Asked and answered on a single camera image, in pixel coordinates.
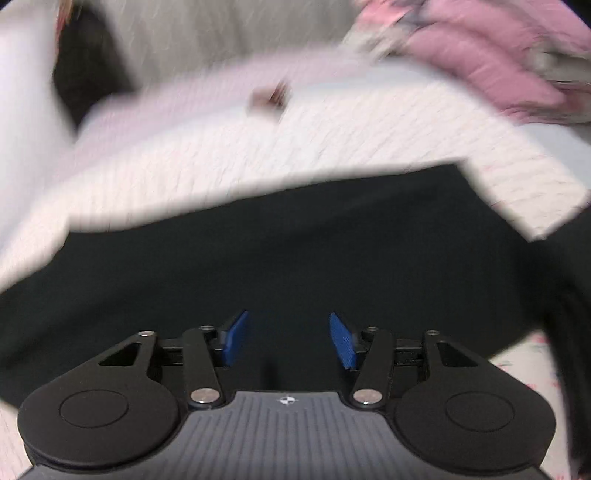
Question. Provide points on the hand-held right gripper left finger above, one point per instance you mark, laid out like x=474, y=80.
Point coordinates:
x=236, y=339

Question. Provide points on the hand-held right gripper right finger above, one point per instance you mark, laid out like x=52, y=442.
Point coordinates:
x=344, y=341

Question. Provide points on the black pants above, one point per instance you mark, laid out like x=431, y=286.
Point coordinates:
x=286, y=258

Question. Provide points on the white floral bed blanket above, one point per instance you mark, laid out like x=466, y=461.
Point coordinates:
x=240, y=157

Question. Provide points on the brown hair claw clip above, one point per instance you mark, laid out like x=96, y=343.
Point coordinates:
x=271, y=98

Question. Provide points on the light blue bed sheet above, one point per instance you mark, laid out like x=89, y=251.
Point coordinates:
x=411, y=78

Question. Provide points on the grey star-patterned curtain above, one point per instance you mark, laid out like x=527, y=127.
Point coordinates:
x=221, y=32

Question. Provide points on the mauve pink folded quilt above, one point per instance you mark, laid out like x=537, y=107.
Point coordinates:
x=466, y=46

